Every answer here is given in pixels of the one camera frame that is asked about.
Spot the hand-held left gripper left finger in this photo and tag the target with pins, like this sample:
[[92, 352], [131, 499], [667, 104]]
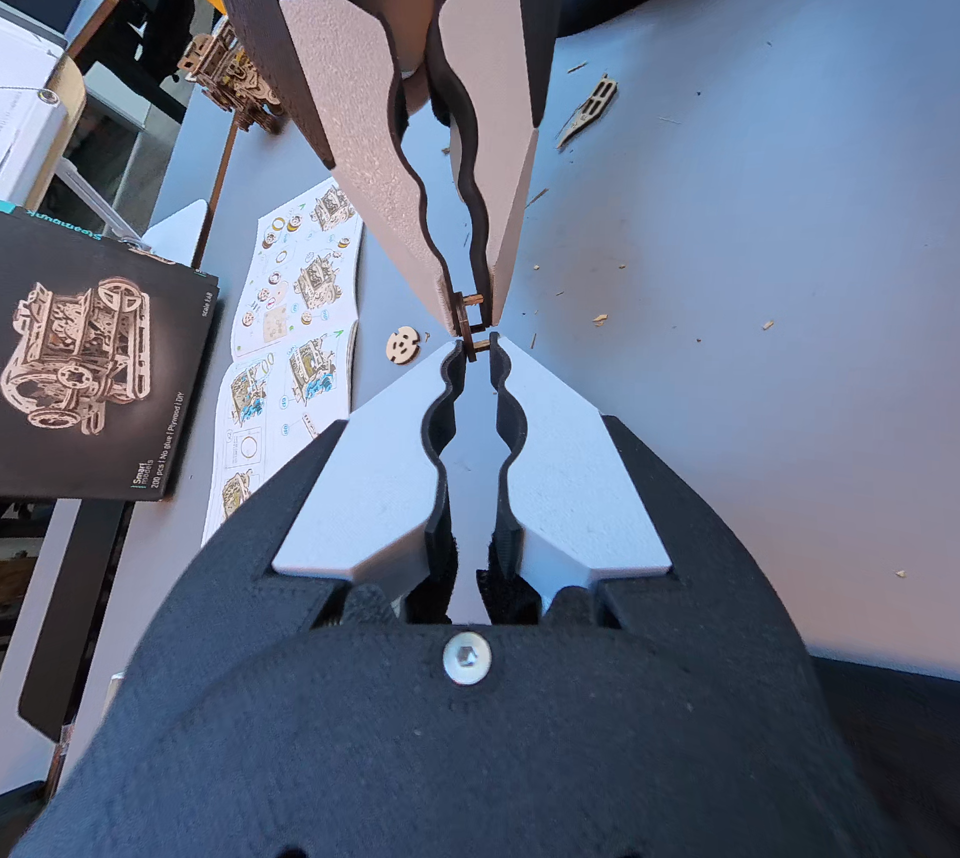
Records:
[[367, 498]]

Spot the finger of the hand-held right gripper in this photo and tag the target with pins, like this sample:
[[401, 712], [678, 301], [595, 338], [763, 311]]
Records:
[[495, 85], [352, 123]]

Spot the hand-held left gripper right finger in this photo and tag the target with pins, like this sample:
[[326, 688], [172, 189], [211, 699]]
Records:
[[585, 498]]

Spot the wooden wheel disc with pegs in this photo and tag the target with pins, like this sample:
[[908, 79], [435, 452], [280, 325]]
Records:
[[459, 319]]

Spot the grey desk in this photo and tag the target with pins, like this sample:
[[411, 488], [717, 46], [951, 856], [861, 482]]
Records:
[[750, 348]]

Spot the ladder-shaped wooden scrap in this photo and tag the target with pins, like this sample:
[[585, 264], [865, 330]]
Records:
[[592, 108]]

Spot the assembled wooden mechanical model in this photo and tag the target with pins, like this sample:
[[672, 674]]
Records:
[[232, 78]]

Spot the loose wooden slotted disc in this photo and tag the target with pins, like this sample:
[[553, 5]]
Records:
[[401, 348]]

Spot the open assembly instruction booklet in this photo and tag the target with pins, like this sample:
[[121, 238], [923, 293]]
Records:
[[285, 363]]

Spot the scattered small wood chips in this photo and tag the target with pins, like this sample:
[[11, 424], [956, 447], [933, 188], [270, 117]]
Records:
[[600, 319]]

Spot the white rounded panel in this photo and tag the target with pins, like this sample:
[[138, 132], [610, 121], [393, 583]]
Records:
[[176, 232]]

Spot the black model kit box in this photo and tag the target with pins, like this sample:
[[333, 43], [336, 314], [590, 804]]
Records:
[[180, 378]]

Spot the large white instruction manual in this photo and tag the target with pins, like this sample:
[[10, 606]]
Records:
[[22, 123]]

